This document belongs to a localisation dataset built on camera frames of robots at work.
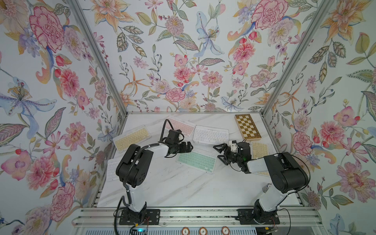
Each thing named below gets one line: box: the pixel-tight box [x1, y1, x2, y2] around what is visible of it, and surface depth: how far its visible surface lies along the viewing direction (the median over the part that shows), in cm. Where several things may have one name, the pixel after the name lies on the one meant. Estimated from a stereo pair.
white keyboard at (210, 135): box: [192, 125, 230, 145], surface depth 106 cm
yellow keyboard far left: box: [112, 124, 152, 154], surface depth 109 cm
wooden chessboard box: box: [234, 113, 262, 142], surface depth 112 cm
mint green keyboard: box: [176, 151, 217, 175], surface depth 96 cm
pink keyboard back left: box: [164, 117, 197, 137], surface depth 115 cm
